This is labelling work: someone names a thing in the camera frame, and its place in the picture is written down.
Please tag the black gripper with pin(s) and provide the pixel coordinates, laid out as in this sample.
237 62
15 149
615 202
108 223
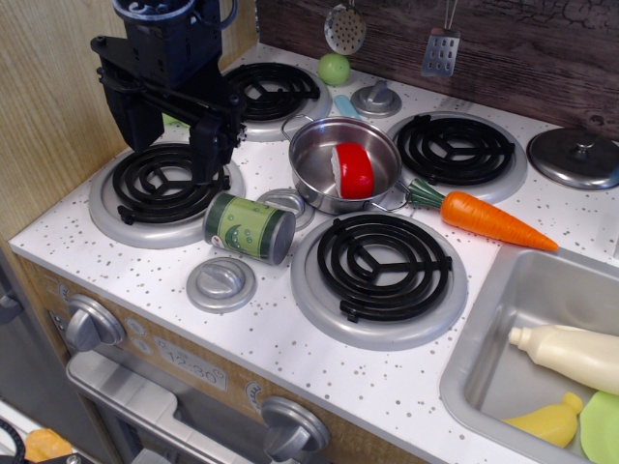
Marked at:
145 77

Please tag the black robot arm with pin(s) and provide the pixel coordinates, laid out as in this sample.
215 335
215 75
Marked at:
169 19

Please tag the small steel pan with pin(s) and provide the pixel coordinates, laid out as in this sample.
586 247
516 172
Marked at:
310 152

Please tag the front left black burner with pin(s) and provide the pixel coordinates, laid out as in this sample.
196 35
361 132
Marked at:
150 200

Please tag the black burner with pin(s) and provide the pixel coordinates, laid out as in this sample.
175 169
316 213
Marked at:
150 200
280 99
379 282
455 151

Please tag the back left black burner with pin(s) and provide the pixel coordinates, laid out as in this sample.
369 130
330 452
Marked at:
280 99

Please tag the green toy pea can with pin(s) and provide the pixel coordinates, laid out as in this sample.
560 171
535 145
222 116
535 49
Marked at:
248 227

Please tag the grey stovetop knob middle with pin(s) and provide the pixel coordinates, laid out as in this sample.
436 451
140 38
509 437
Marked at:
290 200

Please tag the grey stovetop knob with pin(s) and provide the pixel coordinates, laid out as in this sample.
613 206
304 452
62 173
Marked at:
290 200
221 285
378 100

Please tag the grey stovetop knob front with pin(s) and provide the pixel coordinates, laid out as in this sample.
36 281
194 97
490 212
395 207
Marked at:
221 285

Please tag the green toy ball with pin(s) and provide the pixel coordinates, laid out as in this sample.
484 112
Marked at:
333 69

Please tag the light blue toy piece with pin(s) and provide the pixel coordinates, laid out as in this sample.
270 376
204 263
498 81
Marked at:
346 108

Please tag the hanging metal skimmer spoon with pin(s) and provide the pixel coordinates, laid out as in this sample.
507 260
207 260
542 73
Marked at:
345 28

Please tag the grey stovetop knob back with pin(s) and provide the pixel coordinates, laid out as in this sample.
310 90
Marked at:
378 100

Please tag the grey oven knob left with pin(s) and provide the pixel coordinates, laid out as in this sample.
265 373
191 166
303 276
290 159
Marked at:
91 325

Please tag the grey oven knob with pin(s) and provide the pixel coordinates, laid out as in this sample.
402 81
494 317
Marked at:
294 433
91 325

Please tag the oven clock display panel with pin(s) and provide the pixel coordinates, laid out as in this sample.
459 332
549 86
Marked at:
197 367

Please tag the front right black burner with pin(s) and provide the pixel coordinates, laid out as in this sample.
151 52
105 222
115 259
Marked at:
379 282

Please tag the back right black burner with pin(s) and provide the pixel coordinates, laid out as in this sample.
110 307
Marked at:
455 151

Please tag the hanging metal slotted spatula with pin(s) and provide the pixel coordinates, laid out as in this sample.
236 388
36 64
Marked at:
442 46

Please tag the orange toy carrot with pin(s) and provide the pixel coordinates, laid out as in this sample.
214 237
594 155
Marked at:
465 211

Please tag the grey oven knob right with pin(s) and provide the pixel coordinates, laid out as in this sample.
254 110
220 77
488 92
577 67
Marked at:
294 433

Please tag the orange toy on floor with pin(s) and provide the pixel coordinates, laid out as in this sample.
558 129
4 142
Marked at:
44 444

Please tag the grey toy sink basin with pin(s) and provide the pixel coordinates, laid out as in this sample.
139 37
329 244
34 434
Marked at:
544 324

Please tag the steel pot lid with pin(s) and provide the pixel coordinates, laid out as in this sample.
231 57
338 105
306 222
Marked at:
575 158

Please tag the cream toy sauce bottle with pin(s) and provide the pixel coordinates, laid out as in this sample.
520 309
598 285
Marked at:
587 357

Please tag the yellow toy bottle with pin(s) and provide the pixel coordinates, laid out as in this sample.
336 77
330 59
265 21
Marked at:
555 423

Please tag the light green toy plate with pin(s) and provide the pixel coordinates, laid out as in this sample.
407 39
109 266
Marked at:
598 423

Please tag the grey oven door handle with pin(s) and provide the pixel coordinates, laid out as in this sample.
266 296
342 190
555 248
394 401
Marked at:
158 418

